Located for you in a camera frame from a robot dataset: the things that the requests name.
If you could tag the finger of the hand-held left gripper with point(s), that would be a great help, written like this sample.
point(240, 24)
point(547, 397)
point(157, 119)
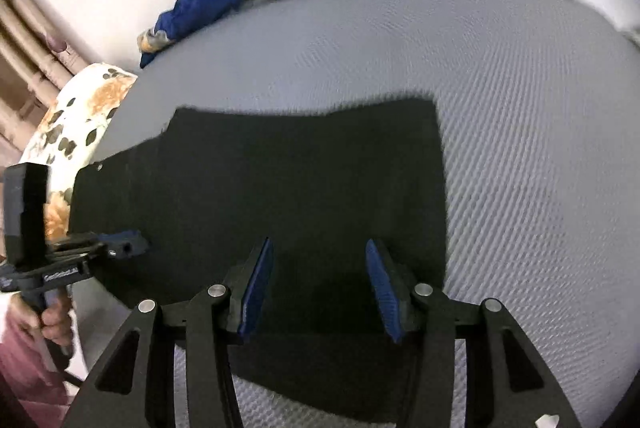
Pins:
point(122, 245)

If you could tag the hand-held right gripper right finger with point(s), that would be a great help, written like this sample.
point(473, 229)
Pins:
point(382, 293)

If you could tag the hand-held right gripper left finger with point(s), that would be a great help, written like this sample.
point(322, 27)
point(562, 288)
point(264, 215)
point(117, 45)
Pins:
point(255, 293)

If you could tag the black pants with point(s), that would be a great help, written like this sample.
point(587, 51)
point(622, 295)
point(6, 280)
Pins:
point(300, 183)

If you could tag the person's left forearm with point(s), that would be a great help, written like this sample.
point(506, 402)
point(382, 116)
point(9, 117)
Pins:
point(25, 363)

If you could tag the person's left hand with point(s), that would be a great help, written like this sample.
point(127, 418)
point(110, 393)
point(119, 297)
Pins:
point(52, 323)

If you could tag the white floral pillow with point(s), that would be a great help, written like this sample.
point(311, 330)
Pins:
point(85, 107)

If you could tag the pink floral curtain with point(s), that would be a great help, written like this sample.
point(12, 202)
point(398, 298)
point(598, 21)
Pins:
point(30, 57)

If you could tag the grey bed mattress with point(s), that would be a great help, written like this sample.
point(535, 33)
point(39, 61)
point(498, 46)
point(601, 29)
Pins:
point(525, 157)

